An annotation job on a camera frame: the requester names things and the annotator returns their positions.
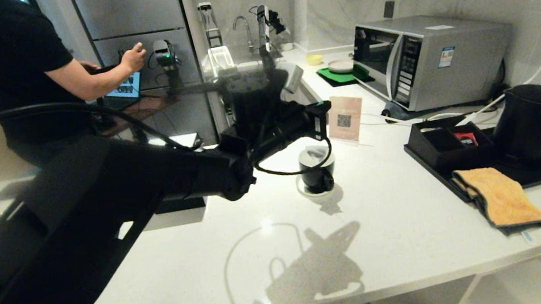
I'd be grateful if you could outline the microwave door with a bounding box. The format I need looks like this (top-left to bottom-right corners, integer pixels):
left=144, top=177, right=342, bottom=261
left=351, top=22, right=410, bottom=108

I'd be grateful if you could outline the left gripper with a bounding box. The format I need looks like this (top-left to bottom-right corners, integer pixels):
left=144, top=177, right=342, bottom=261
left=220, top=66, right=294, bottom=123

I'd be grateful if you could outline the green tray with bowl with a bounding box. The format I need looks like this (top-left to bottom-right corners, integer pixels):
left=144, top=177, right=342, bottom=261
left=315, top=62, right=376, bottom=90

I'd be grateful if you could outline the black organizer box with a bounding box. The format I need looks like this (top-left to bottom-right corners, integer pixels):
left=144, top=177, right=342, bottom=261
left=406, top=112, right=500, bottom=178

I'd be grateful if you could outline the black laptop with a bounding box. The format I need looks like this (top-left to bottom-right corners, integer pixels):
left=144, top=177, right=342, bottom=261
left=100, top=70, right=146, bottom=113

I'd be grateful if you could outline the black silver upright pole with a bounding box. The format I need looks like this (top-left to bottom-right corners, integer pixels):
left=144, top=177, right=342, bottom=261
left=254, top=4, right=276, bottom=71

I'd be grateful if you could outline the white power cable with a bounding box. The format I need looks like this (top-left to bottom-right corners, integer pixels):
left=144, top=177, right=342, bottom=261
left=356, top=40, right=541, bottom=136

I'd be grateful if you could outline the pink sign card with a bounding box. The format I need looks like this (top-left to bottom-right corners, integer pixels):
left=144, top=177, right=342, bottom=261
left=324, top=93, right=368, bottom=146

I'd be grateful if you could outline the white plate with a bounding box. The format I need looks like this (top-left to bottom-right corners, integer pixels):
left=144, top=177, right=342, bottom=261
left=326, top=58, right=356, bottom=76

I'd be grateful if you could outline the black gear with green light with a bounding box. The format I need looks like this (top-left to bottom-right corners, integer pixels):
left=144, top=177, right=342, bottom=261
left=152, top=38, right=182, bottom=91

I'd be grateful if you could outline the black cable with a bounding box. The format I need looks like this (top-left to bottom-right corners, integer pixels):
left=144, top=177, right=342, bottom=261
left=249, top=133, right=335, bottom=180
left=0, top=88, right=201, bottom=172

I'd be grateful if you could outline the black cup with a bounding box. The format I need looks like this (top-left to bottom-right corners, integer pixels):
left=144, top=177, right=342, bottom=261
left=296, top=143, right=340, bottom=196

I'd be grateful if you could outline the person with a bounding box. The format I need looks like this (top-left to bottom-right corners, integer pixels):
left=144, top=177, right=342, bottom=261
left=0, top=0, right=158, bottom=173

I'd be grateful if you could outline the orange cloth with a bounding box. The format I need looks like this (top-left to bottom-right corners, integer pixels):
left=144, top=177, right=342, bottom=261
left=450, top=161, right=541, bottom=242

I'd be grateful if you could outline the brown wooden table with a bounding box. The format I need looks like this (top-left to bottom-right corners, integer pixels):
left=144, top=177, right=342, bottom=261
left=94, top=92, right=174, bottom=139

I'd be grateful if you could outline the black electric kettle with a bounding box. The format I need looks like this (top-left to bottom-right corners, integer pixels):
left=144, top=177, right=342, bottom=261
left=486, top=83, right=541, bottom=175

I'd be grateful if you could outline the black silver upright frame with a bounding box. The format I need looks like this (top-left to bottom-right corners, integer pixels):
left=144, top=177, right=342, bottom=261
left=197, top=1, right=224, bottom=50

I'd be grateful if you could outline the grey steel refrigerator door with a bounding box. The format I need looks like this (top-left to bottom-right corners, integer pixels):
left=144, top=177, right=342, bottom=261
left=92, top=27, right=202, bottom=96
left=69, top=0, right=187, bottom=43

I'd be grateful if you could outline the small black camera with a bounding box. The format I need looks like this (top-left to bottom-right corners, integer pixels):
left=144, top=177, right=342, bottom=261
left=266, top=9, right=287, bottom=35

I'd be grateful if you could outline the white saucer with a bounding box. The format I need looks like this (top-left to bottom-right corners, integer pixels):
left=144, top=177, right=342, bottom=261
left=295, top=172, right=340, bottom=200

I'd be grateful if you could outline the silver microwave oven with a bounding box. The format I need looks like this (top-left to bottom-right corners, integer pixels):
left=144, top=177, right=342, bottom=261
left=349, top=6, right=521, bottom=118

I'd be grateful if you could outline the white plastic tray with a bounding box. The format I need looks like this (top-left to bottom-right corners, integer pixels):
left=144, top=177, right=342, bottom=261
left=206, top=45, right=237, bottom=77

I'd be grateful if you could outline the chrome faucet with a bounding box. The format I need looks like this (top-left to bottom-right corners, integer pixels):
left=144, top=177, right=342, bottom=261
left=231, top=15, right=256, bottom=52

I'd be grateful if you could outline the white cabinet shelf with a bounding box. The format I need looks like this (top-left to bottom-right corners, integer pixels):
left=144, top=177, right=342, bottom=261
left=446, top=248, right=541, bottom=304

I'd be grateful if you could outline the red packet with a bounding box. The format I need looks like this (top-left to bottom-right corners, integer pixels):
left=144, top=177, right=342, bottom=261
left=453, top=130, right=480, bottom=149

